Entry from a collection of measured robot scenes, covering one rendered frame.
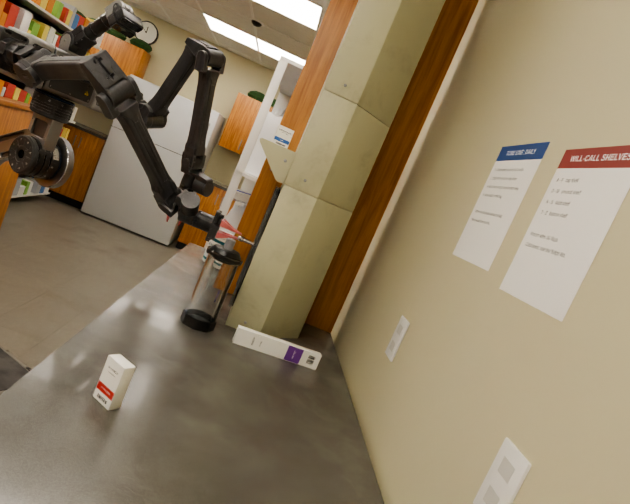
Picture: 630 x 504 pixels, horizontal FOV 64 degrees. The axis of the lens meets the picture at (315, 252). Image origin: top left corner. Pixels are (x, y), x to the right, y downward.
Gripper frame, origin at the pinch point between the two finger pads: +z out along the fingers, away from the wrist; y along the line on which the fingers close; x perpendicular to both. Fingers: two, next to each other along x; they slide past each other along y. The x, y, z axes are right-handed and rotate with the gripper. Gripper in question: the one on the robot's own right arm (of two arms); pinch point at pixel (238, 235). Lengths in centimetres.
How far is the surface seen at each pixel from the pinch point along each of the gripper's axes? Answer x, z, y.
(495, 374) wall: -87, 49, 7
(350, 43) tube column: -13, 8, 66
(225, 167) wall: 545, -57, 8
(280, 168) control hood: -11.9, 3.9, 25.1
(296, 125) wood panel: 24.8, 3.7, 42.5
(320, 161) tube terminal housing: -12.2, 14.0, 31.8
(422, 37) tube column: -2, 29, 80
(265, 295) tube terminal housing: -11.5, 14.9, -12.4
